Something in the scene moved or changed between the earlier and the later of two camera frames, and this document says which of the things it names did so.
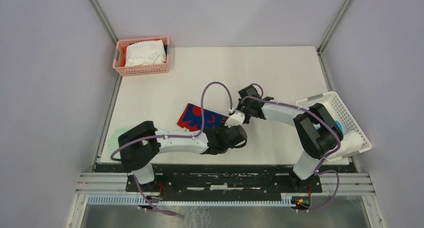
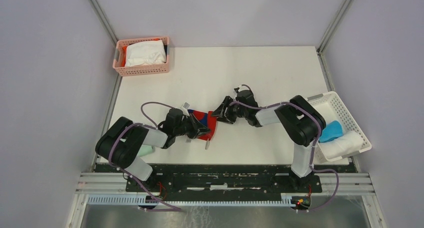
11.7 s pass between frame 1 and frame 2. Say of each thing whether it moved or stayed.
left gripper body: moved
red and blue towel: moved
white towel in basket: stayed
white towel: stayed
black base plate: stayed
